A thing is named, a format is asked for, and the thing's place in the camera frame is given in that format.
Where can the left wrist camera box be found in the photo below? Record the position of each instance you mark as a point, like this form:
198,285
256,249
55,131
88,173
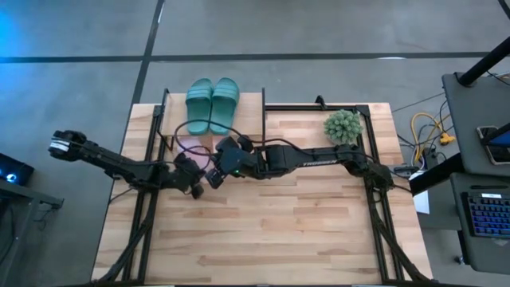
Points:
185,160

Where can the monitor with blue screen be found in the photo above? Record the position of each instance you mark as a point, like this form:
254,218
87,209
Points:
502,139

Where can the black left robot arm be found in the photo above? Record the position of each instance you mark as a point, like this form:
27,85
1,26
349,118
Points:
119,167

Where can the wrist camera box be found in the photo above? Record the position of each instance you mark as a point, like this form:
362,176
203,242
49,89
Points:
215,178
185,160

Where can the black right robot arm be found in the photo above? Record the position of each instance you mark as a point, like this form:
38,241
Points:
318,159

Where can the small black bracket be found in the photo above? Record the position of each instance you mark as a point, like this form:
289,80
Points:
320,103

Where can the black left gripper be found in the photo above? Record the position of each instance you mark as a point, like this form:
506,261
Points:
189,177

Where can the black power strip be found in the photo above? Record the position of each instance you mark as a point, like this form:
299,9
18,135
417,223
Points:
404,171

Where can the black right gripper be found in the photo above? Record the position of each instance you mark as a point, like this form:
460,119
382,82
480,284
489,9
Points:
239,159

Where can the smartphone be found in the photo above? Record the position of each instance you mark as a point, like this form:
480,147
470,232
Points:
494,153

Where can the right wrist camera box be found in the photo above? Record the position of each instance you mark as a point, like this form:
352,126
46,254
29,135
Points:
215,178

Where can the wooden shelf with black frame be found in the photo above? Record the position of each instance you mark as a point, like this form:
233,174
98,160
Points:
251,115

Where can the white paper sheet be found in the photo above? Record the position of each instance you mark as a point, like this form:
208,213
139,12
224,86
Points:
421,201

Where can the black round pole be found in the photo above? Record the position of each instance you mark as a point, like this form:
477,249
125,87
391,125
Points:
482,64

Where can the backlit RGB keyboard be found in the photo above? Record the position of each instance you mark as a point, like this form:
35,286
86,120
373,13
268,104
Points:
490,215

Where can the green spiky artificial plant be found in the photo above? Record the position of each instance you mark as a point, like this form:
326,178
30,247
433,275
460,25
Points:
342,127

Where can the black computer with blue light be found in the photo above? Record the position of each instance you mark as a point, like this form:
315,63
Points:
20,167

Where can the black aluminium table frame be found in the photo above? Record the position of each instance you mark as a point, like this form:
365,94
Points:
295,107

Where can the black desk bar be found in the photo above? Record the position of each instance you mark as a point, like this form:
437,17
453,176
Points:
434,175

